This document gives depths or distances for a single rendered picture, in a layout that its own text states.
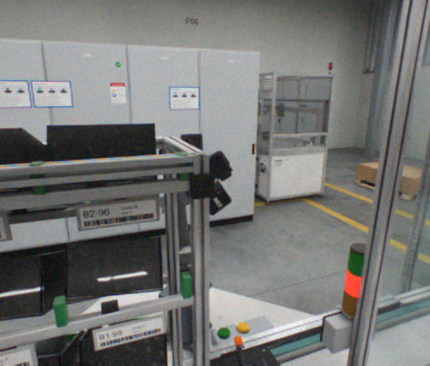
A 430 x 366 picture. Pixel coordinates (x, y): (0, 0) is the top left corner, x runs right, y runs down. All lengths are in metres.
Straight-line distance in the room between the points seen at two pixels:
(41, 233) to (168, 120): 1.90
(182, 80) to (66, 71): 1.21
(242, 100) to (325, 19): 7.06
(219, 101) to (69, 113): 1.69
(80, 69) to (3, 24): 4.92
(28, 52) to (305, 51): 8.04
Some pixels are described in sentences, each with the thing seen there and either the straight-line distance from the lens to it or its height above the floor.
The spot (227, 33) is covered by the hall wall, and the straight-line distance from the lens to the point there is 8.89.
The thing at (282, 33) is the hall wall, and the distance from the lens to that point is 9.71.
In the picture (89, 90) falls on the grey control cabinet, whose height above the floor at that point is 1.79.
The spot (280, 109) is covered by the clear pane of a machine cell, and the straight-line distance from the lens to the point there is 4.83.
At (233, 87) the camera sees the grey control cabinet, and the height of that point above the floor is 1.83.
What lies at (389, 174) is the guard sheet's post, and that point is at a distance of 0.63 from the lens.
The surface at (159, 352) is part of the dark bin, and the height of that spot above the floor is 1.34.
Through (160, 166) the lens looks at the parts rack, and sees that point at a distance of 0.34.
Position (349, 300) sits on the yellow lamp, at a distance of 0.76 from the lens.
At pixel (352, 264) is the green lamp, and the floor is 1.38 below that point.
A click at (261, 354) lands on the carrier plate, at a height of 0.97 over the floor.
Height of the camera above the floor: 1.72
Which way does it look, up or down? 16 degrees down
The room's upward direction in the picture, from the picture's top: straight up
